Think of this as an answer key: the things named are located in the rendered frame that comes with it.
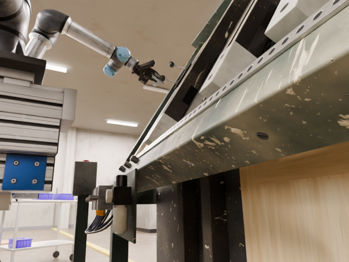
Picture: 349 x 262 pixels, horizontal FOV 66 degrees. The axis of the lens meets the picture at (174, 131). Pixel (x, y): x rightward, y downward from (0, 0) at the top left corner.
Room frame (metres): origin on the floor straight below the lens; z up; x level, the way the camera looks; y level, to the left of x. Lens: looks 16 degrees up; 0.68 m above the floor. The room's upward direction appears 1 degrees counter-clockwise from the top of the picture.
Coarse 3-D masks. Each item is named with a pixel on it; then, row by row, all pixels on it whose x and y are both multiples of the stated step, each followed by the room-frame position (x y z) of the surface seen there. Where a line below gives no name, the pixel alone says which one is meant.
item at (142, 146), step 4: (204, 44) 1.53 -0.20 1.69; (196, 56) 1.52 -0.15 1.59; (184, 76) 1.48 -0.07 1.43; (176, 88) 1.48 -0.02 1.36; (168, 100) 1.48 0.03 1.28; (164, 108) 1.44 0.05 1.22; (156, 120) 1.44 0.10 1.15; (144, 140) 1.40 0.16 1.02; (144, 144) 1.40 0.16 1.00; (140, 148) 1.39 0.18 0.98; (136, 152) 1.41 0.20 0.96
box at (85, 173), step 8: (80, 168) 1.46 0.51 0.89; (88, 168) 1.47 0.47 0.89; (96, 168) 1.48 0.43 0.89; (80, 176) 1.46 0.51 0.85; (88, 176) 1.47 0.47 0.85; (96, 176) 1.49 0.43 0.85; (80, 184) 1.46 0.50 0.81; (88, 184) 1.47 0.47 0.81; (96, 184) 1.49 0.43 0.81; (72, 192) 1.45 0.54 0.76; (80, 192) 1.46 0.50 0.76; (88, 192) 1.47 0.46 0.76
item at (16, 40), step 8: (0, 24) 0.59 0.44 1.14; (0, 32) 0.59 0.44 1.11; (8, 32) 0.60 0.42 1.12; (16, 32) 0.62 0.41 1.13; (0, 40) 0.59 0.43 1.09; (8, 40) 0.60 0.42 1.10; (16, 40) 0.62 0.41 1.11; (24, 40) 0.65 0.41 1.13; (0, 48) 0.58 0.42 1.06; (8, 48) 0.59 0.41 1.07; (16, 48) 0.62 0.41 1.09; (24, 48) 0.65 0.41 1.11
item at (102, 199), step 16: (128, 176) 1.03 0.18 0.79; (96, 192) 1.12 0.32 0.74; (112, 192) 0.92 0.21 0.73; (128, 192) 0.93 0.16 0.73; (96, 208) 1.10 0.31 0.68; (112, 208) 1.06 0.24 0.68; (128, 208) 1.01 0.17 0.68; (96, 224) 1.12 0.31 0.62; (112, 224) 1.37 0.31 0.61; (128, 224) 1.01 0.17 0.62; (128, 240) 1.00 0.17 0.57
